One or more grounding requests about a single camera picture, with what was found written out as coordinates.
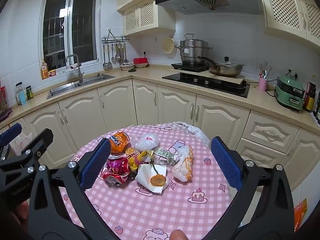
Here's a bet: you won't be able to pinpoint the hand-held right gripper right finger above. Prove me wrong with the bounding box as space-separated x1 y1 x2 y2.
200 136 295 240

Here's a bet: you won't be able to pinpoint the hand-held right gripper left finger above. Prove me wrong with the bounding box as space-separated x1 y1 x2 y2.
28 138 118 240

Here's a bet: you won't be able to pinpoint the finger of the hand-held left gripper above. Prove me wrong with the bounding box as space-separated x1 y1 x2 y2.
0 128 54 173
0 123 22 162

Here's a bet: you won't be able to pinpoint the magenta foil wrapper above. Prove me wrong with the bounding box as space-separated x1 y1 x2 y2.
106 159 129 175

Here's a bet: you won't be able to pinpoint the crushed red can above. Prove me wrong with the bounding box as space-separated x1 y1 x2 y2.
101 155 130 187

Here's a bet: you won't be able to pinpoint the orange snack bag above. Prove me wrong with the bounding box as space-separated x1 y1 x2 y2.
108 131 131 154

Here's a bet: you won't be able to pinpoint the white orange striped wrapper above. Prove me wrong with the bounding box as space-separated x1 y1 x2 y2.
172 145 194 182

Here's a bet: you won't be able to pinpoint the yellow wrapper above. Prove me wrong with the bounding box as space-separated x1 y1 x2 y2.
129 150 154 173

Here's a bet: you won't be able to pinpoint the white paper napkin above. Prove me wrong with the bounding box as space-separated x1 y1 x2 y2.
135 164 170 195

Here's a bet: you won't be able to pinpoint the white plastic bag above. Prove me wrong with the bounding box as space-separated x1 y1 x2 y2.
10 132 33 155
135 133 160 153

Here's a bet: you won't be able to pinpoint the round orange peel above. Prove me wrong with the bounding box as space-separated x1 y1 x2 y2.
150 174 167 187

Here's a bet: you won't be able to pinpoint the green white printed wrapper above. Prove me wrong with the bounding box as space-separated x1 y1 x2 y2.
154 147 177 160

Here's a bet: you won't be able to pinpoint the person's left hand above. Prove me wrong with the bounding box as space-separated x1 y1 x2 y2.
0 199 30 240

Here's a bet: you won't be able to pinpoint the person's right hand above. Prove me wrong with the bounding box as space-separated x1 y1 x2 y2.
170 229 187 240

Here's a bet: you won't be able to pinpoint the hanging white plastic bag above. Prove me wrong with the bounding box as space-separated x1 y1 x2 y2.
10 132 33 155

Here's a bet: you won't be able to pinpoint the white crumpled plastic cover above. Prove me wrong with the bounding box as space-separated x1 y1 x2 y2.
169 122 210 148

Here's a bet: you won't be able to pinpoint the stainless steel sink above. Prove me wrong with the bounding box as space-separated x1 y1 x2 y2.
47 73 116 99

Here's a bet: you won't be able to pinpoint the orange soap bottle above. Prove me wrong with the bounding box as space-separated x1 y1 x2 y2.
41 59 50 80

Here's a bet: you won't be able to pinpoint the pink checked tablecloth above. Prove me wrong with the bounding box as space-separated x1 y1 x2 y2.
59 124 240 240

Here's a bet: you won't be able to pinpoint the metal kitchen faucet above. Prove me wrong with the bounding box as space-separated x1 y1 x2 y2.
65 54 85 83

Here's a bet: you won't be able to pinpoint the cream kitchen base cabinets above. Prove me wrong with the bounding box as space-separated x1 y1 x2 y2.
0 79 320 200

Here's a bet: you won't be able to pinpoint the black glass gas hob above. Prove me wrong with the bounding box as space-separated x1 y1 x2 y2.
162 72 250 98

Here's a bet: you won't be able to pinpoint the steel wok with lid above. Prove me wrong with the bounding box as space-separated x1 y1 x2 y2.
197 56 245 77

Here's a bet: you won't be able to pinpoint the green electric cooker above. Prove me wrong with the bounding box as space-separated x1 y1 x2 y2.
274 74 306 112

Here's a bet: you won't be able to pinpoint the hanging slotted spatula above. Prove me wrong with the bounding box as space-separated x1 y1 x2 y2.
103 44 113 70

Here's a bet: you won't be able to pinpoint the beige kitchen countertop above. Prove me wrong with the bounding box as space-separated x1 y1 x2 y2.
0 64 320 135

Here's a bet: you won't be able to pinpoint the black induction cooker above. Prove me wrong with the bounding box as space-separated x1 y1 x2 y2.
171 62 209 72

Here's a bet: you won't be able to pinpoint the dark sauce bottle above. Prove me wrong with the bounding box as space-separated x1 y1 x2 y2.
303 81 317 113

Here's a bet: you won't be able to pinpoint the red container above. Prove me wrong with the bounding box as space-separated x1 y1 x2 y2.
133 57 150 68

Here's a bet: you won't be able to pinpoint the steel steamer pot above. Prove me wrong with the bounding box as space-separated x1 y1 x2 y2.
175 33 213 67

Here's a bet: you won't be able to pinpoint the white framed window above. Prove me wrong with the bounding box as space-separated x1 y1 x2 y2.
40 0 100 72

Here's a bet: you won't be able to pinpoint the yellow hanging colander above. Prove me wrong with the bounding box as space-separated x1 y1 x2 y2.
162 37 175 54

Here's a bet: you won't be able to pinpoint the small cream lattice cabinet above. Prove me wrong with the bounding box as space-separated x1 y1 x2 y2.
123 1 176 37

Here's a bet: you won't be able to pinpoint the large cream lattice cabinet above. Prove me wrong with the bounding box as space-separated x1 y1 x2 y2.
257 0 320 47

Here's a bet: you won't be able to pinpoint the black wall utensil rack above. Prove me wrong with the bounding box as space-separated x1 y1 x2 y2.
101 29 130 44

